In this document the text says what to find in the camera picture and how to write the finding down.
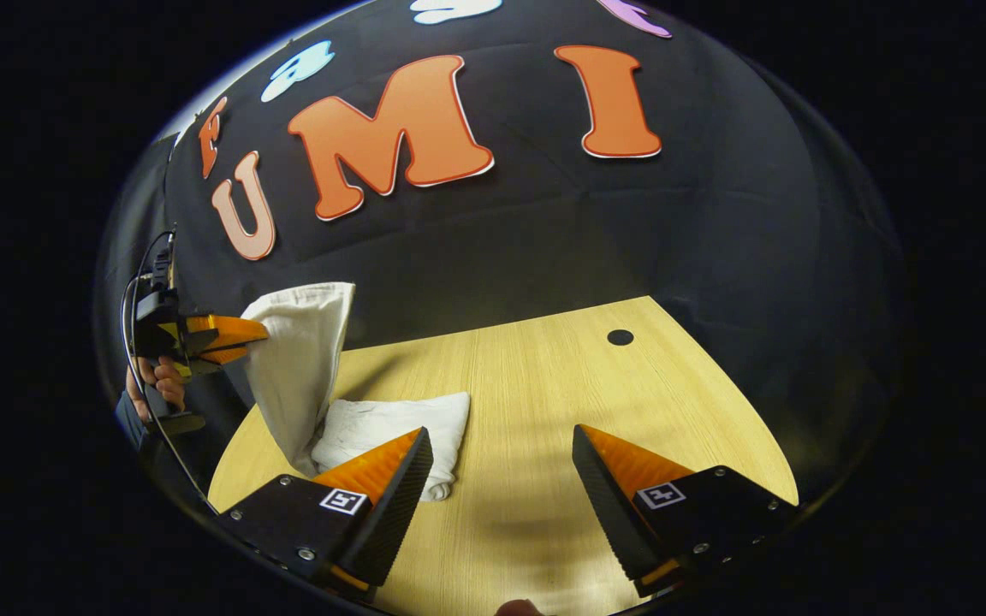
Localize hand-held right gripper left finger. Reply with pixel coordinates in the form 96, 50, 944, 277
217, 426, 435, 604

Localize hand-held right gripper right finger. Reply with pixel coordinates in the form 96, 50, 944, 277
571, 423, 801, 601

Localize white jeans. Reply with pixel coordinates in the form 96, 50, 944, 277
241, 281, 471, 503

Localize black backdrop cloth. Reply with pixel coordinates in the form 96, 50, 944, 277
95, 0, 905, 506

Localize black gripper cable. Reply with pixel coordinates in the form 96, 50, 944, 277
120, 228, 207, 499

